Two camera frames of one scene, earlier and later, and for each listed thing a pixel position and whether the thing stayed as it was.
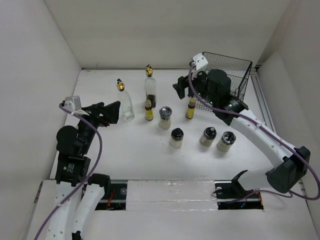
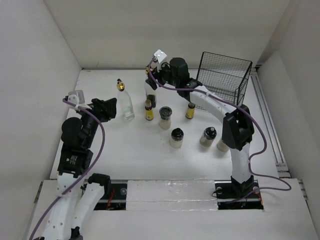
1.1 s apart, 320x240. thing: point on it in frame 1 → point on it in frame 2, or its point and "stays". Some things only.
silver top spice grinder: (165, 113) stays
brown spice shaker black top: (207, 138) stays
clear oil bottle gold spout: (126, 103) stays
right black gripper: (180, 86) → (157, 73)
